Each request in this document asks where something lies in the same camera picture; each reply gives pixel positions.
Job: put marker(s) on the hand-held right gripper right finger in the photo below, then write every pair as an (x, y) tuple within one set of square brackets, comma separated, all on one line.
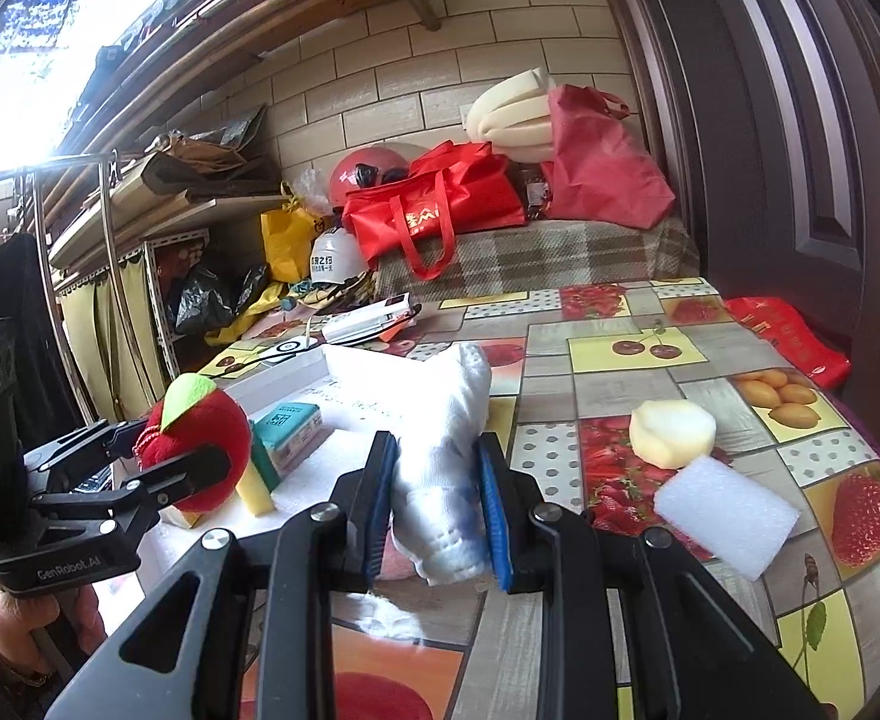
[(494, 517)]

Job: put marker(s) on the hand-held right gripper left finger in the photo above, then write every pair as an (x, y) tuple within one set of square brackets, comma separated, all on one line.
[(386, 495)]

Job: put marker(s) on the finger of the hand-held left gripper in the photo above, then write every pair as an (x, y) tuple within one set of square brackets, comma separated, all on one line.
[(87, 442), (192, 469)]

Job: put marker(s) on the red apple plush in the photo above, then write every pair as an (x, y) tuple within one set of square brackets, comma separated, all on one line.
[(200, 427)]

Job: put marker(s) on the white cloth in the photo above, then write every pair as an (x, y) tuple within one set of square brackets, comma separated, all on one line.
[(440, 450)]

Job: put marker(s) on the white box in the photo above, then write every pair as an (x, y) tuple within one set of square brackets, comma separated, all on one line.
[(312, 480)]

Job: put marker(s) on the pale yellow round sponge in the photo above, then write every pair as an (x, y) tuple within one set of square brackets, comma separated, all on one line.
[(668, 431)]

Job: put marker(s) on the white foam block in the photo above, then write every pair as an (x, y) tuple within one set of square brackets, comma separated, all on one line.
[(724, 514)]

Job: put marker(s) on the person's left hand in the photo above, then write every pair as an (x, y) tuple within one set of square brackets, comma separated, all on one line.
[(12, 619)]

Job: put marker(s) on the green and yellow sponge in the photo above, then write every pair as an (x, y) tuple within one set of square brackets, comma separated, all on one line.
[(256, 491)]

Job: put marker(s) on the teal packaged sponge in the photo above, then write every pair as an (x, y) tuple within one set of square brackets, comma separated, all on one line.
[(290, 431)]

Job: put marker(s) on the yellow shelf curtain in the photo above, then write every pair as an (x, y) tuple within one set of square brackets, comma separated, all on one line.
[(125, 330)]

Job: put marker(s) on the black hanging garment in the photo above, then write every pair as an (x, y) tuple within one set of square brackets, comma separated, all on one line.
[(5, 292)]

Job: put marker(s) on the black plastic bag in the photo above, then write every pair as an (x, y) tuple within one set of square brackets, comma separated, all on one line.
[(200, 300)]

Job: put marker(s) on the white flat carton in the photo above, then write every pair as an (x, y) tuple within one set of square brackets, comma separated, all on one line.
[(365, 322)]

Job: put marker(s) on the chrome clothes rack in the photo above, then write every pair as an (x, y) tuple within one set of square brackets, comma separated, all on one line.
[(113, 262)]

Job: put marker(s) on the fruit print tablecloth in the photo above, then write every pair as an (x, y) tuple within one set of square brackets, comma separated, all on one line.
[(635, 360)]

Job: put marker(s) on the white helmet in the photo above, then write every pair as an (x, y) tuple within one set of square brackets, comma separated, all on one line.
[(335, 255)]

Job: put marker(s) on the yellow bag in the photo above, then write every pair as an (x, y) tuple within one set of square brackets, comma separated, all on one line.
[(286, 240)]

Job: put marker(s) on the plaid blanket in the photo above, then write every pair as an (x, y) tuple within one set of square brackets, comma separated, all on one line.
[(545, 251)]

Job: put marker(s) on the red tote bag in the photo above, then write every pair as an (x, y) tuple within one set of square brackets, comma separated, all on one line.
[(440, 202)]

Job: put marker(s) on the stack of cardboard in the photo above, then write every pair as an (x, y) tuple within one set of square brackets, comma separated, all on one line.
[(200, 157)]

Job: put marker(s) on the red helmet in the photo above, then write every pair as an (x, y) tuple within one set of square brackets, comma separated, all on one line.
[(350, 176)]

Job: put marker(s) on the red printed plastic bag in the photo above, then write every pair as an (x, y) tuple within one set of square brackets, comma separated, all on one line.
[(784, 341)]

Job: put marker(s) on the plain red bag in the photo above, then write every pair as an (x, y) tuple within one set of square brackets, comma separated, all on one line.
[(605, 165)]

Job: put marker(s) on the cream foam roll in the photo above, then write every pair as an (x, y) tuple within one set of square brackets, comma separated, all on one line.
[(507, 120)]

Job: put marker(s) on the metal door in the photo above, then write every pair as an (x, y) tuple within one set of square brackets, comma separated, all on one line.
[(784, 127)]

